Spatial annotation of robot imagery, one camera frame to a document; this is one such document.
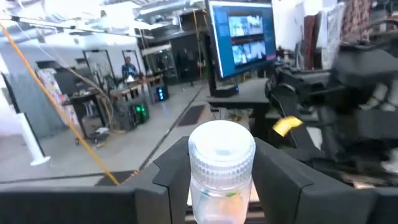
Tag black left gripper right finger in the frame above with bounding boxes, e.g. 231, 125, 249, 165
245, 138, 377, 224

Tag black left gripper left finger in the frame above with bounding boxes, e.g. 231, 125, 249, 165
135, 136, 192, 224

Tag clear white-capped pill bottle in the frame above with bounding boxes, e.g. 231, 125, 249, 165
187, 119, 257, 224

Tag black floor mat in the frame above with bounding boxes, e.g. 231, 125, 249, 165
94, 170, 137, 187
177, 104, 206, 127

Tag yellow tag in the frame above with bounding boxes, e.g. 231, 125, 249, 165
272, 115, 304, 138

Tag computer tower green lights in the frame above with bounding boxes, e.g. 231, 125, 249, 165
127, 98, 150, 126

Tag computer tower blue light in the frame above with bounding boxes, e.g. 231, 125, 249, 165
154, 84, 170, 103

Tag black desk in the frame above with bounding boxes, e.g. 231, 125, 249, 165
206, 77, 272, 142

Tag wooden workbench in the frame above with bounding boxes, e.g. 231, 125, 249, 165
108, 74, 164, 103

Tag black work table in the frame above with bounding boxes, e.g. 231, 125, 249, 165
68, 92, 110, 141

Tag person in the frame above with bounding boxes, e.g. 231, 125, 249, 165
121, 55, 140, 83

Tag colourful printed banner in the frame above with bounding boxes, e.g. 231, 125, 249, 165
35, 67, 80, 125

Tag blue-screen computer monitor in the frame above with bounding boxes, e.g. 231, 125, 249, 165
205, 0, 277, 98

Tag patterned hanging cloth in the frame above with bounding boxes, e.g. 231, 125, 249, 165
340, 0, 374, 44

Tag yellow hanging cable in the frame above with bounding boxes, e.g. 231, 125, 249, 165
0, 22, 121, 187

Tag white post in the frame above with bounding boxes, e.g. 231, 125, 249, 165
16, 111, 51, 167

